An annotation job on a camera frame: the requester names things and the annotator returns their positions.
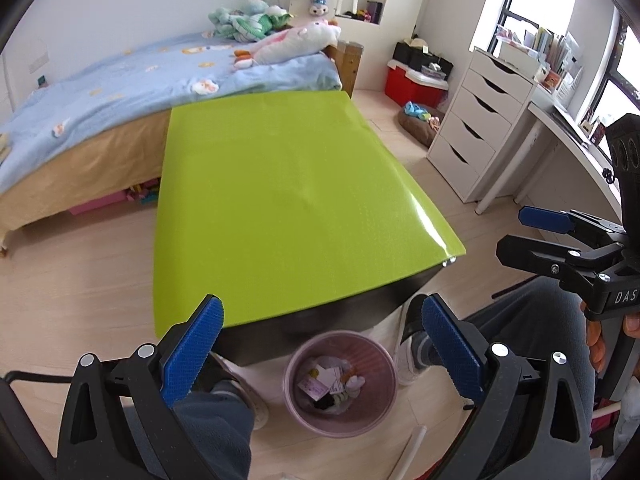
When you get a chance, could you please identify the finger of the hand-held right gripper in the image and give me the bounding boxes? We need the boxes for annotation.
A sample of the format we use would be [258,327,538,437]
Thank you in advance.
[496,234,626,307]
[518,205,628,248]

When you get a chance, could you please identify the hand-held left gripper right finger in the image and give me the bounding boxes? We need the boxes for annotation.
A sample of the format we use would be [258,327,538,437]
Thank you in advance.
[421,293,598,480]

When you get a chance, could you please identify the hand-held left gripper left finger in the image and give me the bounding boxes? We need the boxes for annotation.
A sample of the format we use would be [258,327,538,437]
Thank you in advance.
[56,294,224,480]

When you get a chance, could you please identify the pink plastic waste bin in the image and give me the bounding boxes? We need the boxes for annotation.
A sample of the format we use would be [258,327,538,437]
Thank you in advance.
[282,330,399,437]

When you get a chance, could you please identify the purple and white box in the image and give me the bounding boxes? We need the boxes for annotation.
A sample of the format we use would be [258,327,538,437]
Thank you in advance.
[297,377,331,401]

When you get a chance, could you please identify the person's right hand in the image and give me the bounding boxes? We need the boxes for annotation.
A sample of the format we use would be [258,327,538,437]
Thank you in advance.
[580,300,640,376]

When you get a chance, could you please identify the person's right shoe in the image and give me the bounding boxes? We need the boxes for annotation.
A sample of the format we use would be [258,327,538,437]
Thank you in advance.
[395,295,436,386]

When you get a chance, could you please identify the person's shoe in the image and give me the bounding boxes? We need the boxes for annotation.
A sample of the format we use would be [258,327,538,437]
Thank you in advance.
[210,352,271,431]
[395,295,436,386]

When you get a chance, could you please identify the person's right leg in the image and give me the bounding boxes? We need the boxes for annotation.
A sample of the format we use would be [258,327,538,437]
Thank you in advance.
[425,277,598,411]

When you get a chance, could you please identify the person's leg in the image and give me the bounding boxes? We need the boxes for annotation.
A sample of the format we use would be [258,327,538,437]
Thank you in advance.
[425,277,598,411]
[170,377,256,480]

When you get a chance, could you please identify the white desk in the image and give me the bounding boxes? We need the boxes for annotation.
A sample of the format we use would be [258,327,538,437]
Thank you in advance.
[475,95,626,223]

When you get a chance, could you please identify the person's left leg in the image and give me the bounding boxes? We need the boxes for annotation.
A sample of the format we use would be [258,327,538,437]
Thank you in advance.
[170,377,256,480]

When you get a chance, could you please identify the person's left shoe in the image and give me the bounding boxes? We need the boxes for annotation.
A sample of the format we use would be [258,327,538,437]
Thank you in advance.
[210,352,271,431]

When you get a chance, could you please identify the white plastic tube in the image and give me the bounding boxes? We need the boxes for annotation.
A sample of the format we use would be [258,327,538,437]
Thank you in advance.
[392,425,429,480]

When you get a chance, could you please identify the white drawer cabinet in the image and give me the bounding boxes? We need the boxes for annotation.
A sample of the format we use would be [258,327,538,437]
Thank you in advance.
[426,46,538,204]

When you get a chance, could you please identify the row of books and cards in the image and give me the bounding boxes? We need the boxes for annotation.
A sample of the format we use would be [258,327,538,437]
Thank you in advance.
[495,24,583,81]

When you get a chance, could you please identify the brown floor cushion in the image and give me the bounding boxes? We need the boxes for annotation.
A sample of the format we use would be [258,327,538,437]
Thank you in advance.
[397,107,446,148]

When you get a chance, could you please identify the colourful toy blocks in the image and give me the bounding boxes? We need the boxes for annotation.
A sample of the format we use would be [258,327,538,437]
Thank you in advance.
[125,182,161,206]

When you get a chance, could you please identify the pink storage box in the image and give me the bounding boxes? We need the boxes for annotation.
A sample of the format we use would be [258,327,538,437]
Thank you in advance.
[67,192,126,216]

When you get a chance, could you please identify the red storage box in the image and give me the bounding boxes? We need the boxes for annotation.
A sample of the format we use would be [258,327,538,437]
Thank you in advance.
[384,59,449,110]

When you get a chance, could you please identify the black table with green top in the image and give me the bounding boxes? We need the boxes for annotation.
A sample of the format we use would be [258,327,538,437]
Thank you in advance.
[152,90,468,368]

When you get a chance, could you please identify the black bags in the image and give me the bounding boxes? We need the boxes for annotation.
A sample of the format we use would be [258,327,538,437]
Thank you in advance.
[392,40,454,81]

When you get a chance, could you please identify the wooden bed with beige skirt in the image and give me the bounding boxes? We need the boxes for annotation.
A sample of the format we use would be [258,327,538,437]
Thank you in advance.
[0,30,363,256]

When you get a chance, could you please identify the light blue printed blanket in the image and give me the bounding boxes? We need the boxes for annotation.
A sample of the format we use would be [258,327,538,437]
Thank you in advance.
[0,32,343,171]

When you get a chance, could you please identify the white and pink plush toy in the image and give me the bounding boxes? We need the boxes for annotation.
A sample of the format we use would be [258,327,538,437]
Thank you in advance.
[232,19,343,70]

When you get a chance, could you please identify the green plush toy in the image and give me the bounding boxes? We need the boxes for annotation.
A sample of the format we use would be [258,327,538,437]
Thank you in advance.
[207,0,296,43]

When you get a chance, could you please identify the white wire basket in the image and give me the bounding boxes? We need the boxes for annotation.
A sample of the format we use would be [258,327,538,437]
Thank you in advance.
[552,65,585,111]

